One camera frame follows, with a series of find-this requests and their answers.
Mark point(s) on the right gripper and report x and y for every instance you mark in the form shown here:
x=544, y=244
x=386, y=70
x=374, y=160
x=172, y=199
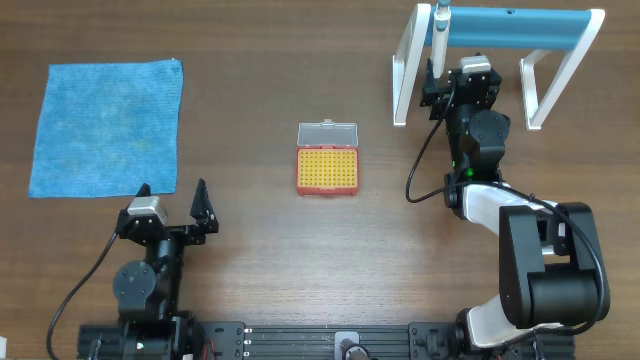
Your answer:
x=475, y=90

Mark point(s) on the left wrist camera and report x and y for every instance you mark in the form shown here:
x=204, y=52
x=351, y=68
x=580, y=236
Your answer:
x=146, y=207

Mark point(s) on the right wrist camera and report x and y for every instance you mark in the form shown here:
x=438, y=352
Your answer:
x=475, y=64

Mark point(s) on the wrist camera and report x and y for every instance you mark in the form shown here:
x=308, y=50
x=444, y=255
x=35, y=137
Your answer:
x=146, y=207
x=475, y=64

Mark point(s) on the white and blue stand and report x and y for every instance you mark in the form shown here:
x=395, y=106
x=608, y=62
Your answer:
x=500, y=27

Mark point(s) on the blue cloth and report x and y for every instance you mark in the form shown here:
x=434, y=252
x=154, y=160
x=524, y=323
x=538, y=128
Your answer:
x=105, y=130

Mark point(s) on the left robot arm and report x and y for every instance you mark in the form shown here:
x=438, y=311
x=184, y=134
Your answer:
x=150, y=290

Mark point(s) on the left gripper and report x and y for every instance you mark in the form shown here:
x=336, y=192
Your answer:
x=145, y=232

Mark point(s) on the mounting rail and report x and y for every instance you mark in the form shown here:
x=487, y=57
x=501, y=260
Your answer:
x=300, y=342

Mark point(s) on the red and yellow tip box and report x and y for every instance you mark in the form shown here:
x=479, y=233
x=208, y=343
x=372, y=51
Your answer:
x=327, y=170

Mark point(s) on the white pipette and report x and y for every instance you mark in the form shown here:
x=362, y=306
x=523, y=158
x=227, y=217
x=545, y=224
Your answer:
x=440, y=45

